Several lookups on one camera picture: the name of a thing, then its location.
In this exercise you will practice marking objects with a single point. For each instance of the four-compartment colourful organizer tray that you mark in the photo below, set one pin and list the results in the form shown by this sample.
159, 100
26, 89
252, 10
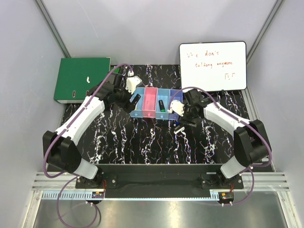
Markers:
148, 105

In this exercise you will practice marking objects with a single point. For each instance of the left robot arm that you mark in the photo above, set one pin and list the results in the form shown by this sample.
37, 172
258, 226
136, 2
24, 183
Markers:
60, 147

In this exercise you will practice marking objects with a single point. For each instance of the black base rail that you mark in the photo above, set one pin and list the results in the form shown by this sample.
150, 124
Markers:
162, 182

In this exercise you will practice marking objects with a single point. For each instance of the green black marker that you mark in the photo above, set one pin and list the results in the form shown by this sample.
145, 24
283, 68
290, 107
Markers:
162, 106

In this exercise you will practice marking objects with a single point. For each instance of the white whiteboard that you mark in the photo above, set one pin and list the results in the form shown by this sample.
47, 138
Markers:
214, 66

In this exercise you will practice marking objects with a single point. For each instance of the blue capped marker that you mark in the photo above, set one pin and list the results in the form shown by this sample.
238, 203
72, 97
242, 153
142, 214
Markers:
178, 129

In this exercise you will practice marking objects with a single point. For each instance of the black marble pattern mat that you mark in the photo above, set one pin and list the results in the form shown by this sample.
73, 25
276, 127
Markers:
116, 138

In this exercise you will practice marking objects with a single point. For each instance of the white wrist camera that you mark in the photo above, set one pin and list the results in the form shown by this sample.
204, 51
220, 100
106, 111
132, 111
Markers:
176, 106
132, 83

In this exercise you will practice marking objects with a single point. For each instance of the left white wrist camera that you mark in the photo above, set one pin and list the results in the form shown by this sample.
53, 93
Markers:
132, 83

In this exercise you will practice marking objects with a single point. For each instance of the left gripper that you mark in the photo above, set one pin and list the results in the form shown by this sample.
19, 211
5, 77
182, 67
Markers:
128, 106

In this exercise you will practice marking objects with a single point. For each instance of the green folder sheet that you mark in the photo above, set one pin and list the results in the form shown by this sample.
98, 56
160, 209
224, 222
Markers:
116, 70

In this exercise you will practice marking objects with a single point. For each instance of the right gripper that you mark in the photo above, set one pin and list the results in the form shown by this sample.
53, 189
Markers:
184, 119

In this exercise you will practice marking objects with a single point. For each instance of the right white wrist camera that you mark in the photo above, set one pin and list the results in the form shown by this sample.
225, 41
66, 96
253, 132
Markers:
176, 106

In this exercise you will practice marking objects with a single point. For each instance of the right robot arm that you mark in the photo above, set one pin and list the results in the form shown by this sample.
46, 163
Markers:
251, 143

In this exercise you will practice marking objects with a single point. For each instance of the green ring binder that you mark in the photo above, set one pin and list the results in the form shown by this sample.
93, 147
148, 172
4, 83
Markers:
72, 86

